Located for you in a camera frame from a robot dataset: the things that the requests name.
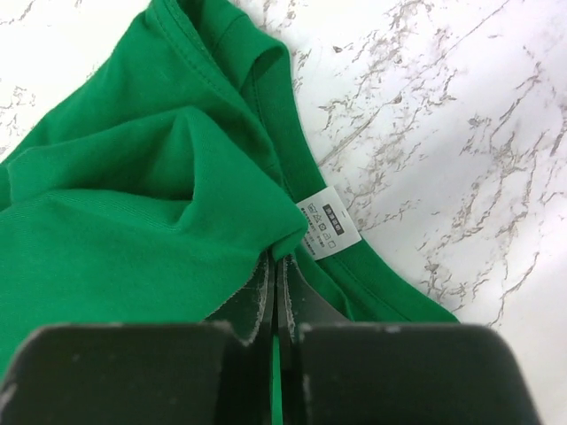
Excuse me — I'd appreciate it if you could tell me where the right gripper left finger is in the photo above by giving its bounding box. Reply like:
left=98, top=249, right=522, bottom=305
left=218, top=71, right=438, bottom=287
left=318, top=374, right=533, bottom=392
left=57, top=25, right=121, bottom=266
left=1, top=255, right=273, bottom=424

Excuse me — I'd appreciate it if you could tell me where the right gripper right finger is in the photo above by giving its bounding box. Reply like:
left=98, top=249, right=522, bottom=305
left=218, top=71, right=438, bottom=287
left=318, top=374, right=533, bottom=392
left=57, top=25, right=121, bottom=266
left=275, top=258, right=540, bottom=424

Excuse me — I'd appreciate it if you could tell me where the green t shirt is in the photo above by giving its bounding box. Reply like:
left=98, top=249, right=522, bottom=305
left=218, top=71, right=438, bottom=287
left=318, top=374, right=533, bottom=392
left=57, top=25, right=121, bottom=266
left=1, top=1, right=455, bottom=421

